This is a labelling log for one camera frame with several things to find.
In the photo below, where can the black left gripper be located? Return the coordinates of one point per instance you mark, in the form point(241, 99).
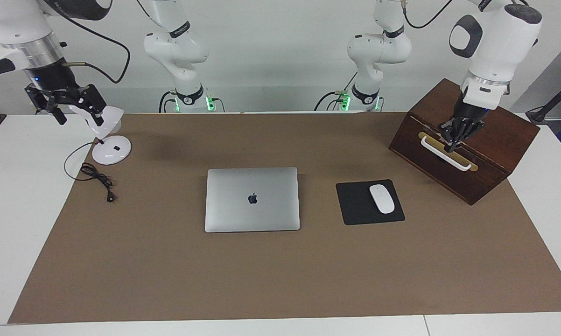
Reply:
point(469, 112)

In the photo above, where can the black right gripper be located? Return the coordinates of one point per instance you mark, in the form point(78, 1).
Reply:
point(52, 84)

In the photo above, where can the silver laptop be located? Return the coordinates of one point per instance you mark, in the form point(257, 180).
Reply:
point(252, 219)

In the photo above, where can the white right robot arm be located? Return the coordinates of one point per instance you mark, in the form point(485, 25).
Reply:
point(178, 46)

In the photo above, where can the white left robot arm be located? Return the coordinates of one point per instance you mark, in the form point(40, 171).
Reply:
point(495, 42)

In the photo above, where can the dark brown wooden box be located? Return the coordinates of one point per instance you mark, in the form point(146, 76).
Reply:
point(509, 140)

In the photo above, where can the white desk lamp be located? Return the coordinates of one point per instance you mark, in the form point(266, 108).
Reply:
point(110, 151)

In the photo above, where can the black tripod stand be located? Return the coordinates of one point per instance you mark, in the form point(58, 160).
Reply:
point(553, 100)

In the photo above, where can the white computer mouse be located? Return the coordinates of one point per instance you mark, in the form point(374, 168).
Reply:
point(382, 199)

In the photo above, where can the black mouse pad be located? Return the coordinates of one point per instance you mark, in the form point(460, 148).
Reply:
point(353, 205)

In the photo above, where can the brown table mat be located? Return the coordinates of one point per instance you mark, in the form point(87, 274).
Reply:
point(262, 280)

